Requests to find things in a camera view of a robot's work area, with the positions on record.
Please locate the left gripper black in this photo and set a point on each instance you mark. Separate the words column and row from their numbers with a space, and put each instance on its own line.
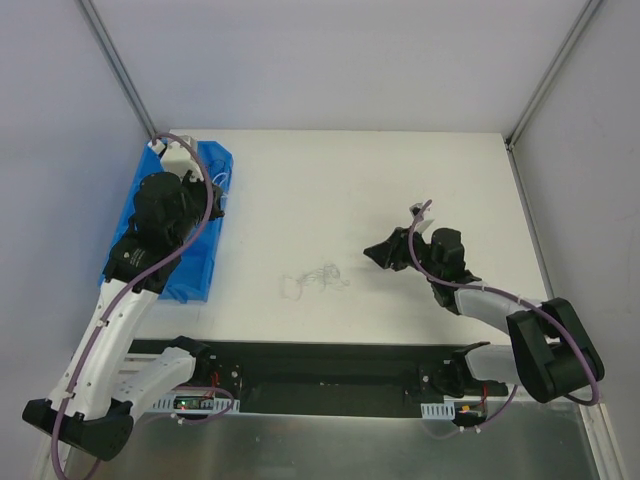
column 209, row 198

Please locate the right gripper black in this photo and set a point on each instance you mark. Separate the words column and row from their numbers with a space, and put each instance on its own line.
column 398, row 248

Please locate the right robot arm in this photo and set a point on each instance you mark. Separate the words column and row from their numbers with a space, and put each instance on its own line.
column 550, row 353

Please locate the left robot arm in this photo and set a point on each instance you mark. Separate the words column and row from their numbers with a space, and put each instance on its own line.
column 89, row 408

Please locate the blue plastic bin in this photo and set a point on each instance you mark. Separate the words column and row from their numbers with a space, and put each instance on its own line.
column 200, row 260

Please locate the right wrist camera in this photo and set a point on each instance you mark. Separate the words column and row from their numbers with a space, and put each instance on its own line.
column 425, row 217

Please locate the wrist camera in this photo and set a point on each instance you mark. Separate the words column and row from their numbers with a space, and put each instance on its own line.
column 425, row 217
column 177, row 160

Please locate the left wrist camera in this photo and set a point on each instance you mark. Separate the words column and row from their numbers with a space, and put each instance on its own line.
column 177, row 160

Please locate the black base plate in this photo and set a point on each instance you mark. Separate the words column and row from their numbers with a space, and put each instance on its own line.
column 348, row 380

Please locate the right white cable duct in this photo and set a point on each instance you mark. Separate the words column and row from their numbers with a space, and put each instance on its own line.
column 444, row 411

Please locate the white cable duct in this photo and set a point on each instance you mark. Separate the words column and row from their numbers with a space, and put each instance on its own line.
column 196, row 405
column 444, row 411

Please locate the right aluminium frame post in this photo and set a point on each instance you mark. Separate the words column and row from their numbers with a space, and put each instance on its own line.
column 586, row 16

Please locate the aluminium frame post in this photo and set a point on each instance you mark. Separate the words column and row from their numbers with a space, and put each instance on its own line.
column 110, row 52
column 586, row 16

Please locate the left white cable duct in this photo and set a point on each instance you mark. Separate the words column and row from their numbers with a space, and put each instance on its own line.
column 196, row 405

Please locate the left aluminium frame post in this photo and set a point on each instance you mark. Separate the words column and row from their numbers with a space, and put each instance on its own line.
column 110, row 52

